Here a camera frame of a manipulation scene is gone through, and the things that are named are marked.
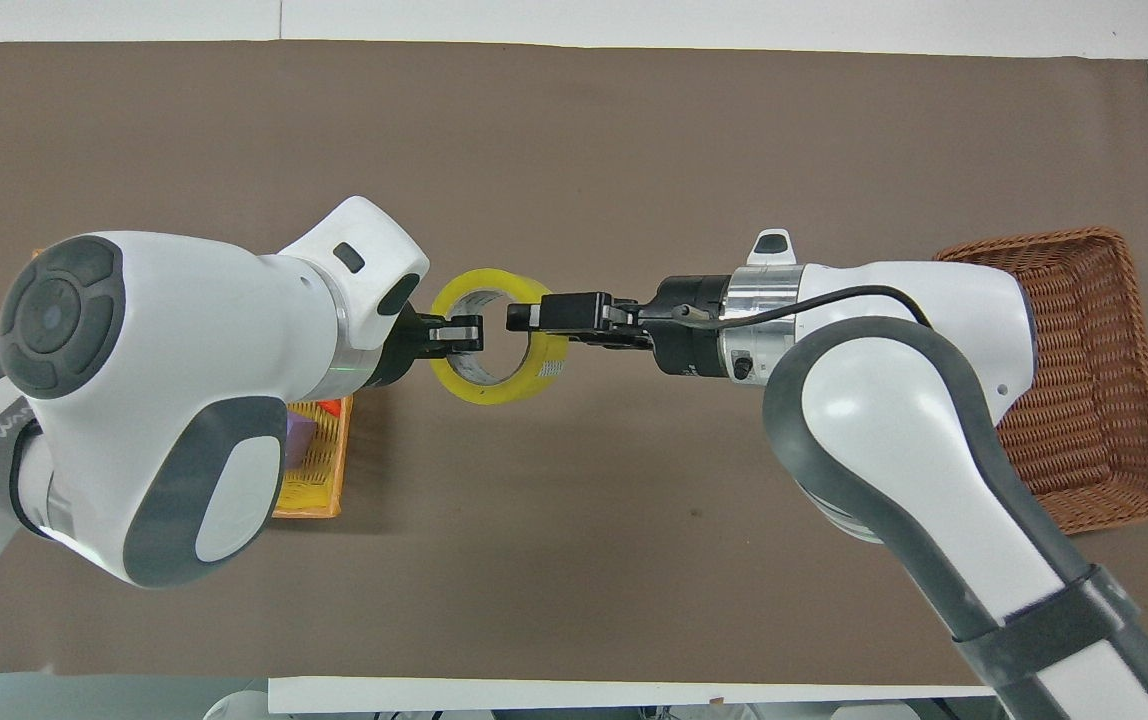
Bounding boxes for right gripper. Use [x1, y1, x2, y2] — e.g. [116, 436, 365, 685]
[619, 273, 731, 380]

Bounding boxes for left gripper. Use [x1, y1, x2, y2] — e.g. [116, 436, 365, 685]
[370, 310, 447, 389]

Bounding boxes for yellow tape roll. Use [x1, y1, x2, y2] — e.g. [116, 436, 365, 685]
[430, 266, 572, 405]

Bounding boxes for orange plastic basket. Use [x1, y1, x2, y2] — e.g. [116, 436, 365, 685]
[31, 247, 353, 519]

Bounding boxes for brown wicker basket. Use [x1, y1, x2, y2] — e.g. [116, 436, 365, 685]
[934, 227, 1148, 536]

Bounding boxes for purple block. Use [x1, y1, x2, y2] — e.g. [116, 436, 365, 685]
[284, 415, 321, 469]

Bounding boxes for black cable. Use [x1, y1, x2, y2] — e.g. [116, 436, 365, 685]
[676, 285, 935, 331]

